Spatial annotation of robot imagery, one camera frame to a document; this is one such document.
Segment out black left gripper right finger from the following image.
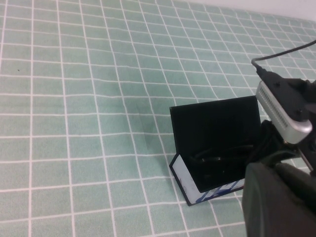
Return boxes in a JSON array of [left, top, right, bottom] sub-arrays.
[[275, 162, 316, 213]]

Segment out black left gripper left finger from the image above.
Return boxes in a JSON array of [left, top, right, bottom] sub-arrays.
[[241, 161, 316, 237]]

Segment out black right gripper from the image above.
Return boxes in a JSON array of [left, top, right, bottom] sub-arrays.
[[248, 119, 316, 171]]

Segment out black sunglasses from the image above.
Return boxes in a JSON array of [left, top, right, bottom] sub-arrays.
[[190, 144, 255, 173]]

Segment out black glasses case printed side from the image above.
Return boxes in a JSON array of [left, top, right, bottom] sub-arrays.
[[169, 95, 262, 207]]

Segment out green white checked tablecloth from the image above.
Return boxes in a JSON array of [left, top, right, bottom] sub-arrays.
[[0, 0, 316, 237]]

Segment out right wrist camera black silver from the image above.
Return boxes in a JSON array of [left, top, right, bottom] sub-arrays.
[[256, 72, 314, 144]]

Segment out black right camera cable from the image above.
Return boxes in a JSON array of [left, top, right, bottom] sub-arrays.
[[251, 40, 316, 75]]

